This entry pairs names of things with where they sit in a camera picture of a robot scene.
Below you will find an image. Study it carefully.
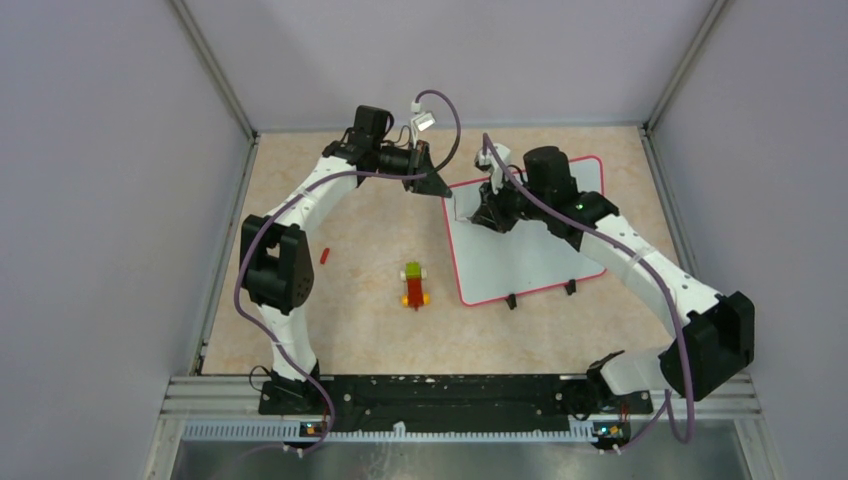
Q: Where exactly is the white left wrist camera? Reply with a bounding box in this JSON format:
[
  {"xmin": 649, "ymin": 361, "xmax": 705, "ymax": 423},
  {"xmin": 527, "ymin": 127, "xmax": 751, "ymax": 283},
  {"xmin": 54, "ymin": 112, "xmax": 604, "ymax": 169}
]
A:
[{"xmin": 410, "ymin": 110, "xmax": 436, "ymax": 132}]

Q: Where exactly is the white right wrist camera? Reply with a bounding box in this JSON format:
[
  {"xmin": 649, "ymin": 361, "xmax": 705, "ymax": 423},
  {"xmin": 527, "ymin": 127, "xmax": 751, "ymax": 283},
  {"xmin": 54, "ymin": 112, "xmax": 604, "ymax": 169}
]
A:
[{"xmin": 474, "ymin": 143, "xmax": 511, "ymax": 175}]

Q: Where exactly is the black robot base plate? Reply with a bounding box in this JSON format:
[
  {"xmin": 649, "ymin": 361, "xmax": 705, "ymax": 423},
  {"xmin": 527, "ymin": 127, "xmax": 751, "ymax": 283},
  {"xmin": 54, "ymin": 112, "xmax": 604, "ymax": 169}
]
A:
[{"xmin": 258, "ymin": 374, "xmax": 654, "ymax": 433}]

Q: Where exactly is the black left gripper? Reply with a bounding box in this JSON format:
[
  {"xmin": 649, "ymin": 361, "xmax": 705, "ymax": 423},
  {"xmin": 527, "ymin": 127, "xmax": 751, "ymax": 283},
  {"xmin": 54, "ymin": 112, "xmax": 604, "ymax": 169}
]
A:
[{"xmin": 372, "ymin": 139, "xmax": 451, "ymax": 198}]

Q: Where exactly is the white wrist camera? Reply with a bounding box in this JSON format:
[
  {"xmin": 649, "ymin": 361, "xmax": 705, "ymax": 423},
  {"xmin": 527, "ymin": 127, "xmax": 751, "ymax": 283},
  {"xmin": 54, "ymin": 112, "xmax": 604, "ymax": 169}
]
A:
[
  {"xmin": 410, "ymin": 110, "xmax": 436, "ymax": 132},
  {"xmin": 474, "ymin": 143, "xmax": 511, "ymax": 175}
]

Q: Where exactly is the red toy brick car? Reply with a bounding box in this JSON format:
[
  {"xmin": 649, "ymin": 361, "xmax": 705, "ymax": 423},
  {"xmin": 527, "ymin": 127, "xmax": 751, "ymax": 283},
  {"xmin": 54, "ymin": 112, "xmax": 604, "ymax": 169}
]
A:
[{"xmin": 400, "ymin": 261, "xmax": 430, "ymax": 310}]

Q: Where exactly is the pink framed whiteboard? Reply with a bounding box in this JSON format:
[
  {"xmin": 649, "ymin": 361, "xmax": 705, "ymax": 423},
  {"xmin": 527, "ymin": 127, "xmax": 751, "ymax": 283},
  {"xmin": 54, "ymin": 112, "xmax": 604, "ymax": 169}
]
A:
[{"xmin": 442, "ymin": 177, "xmax": 606, "ymax": 307}]

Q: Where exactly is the black whiteboard foot clip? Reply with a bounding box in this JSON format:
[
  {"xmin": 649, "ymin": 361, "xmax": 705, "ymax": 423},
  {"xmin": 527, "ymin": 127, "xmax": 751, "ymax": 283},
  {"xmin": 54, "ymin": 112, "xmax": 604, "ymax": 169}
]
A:
[
  {"xmin": 505, "ymin": 293, "xmax": 517, "ymax": 310},
  {"xmin": 564, "ymin": 279, "xmax": 577, "ymax": 296}
]

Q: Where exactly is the white cable duct strip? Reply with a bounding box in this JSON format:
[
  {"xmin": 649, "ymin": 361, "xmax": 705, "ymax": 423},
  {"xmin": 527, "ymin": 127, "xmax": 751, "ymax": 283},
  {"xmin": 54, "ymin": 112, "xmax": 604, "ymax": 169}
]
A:
[{"xmin": 182, "ymin": 420, "xmax": 598, "ymax": 444}]

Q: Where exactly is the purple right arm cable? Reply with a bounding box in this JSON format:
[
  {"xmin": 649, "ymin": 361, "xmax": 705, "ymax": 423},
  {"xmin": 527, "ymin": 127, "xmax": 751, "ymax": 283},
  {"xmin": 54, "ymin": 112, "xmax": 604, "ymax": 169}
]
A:
[{"xmin": 481, "ymin": 133, "xmax": 697, "ymax": 445}]

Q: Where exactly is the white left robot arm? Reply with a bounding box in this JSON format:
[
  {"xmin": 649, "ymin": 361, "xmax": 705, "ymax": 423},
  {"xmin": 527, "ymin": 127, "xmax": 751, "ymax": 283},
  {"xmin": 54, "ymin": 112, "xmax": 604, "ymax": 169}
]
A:
[{"xmin": 238, "ymin": 103, "xmax": 452, "ymax": 414}]

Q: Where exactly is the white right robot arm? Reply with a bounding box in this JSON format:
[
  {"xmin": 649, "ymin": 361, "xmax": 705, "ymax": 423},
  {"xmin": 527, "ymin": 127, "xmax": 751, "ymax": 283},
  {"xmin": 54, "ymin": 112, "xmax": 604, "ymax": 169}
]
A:
[{"xmin": 471, "ymin": 144, "xmax": 755, "ymax": 412}]

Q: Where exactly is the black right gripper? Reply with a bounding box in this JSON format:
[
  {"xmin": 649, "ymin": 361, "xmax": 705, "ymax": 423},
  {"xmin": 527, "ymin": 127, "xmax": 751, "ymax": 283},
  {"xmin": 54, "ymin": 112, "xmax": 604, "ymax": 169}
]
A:
[{"xmin": 472, "ymin": 170, "xmax": 549, "ymax": 235}]

